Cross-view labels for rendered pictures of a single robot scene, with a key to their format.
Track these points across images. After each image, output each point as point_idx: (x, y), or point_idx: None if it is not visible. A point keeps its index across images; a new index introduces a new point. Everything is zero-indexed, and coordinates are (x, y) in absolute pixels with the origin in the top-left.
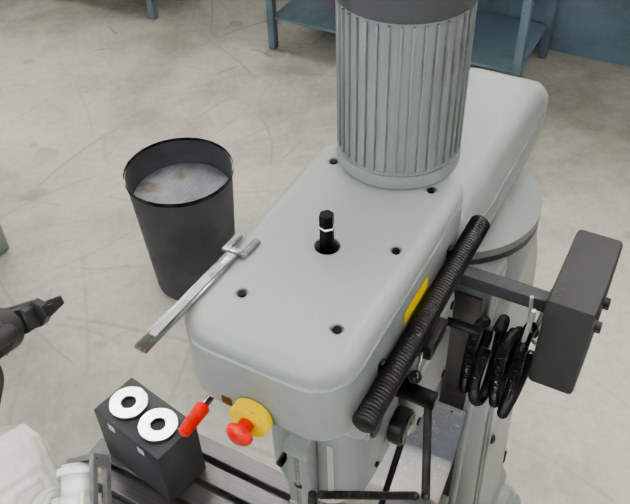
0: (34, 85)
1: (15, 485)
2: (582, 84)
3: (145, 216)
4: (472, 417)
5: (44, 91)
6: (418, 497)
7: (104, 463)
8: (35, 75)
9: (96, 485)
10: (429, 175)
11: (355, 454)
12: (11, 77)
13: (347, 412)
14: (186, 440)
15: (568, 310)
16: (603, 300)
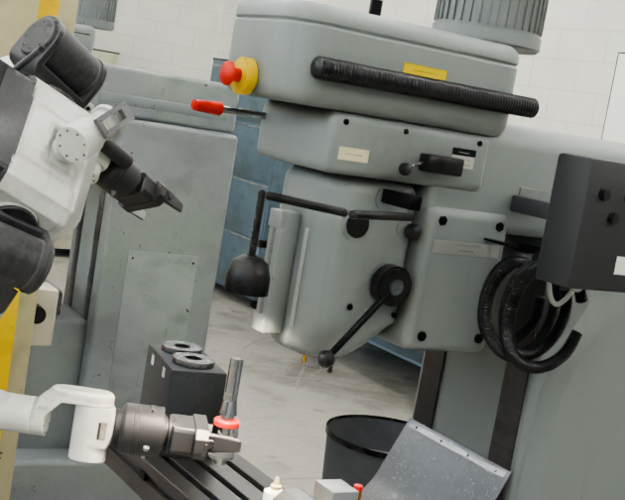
0: (310, 425)
1: (60, 119)
2: None
3: (329, 463)
4: (519, 494)
5: (315, 432)
6: (345, 211)
7: (127, 114)
8: (316, 420)
9: (111, 112)
10: (488, 29)
11: (326, 246)
12: (292, 413)
13: (311, 63)
14: (209, 384)
15: (572, 158)
16: (623, 186)
